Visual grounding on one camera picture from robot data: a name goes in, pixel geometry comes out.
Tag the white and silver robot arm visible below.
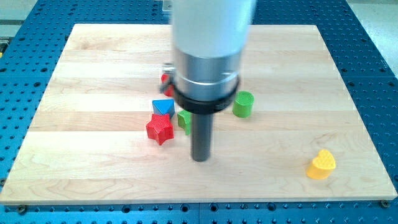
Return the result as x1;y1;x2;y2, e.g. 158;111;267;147
171;0;256;114

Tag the red block behind arm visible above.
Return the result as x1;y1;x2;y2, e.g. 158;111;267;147
160;73;174;97

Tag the wooden board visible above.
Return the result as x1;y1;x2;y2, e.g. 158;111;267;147
1;24;397;205

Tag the yellow heart block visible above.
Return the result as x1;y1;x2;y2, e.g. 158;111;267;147
306;149;336;180

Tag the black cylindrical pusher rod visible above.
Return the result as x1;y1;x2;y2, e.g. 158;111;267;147
191;114;213;162

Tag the green block behind rod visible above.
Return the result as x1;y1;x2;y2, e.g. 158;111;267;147
177;110;192;135

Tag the blue triangle block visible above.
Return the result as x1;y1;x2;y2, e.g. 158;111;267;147
152;99;175;118

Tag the red star block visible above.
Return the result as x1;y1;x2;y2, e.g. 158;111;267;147
146;114;174;145

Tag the green cylinder block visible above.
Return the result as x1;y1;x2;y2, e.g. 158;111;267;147
233;91;254;118

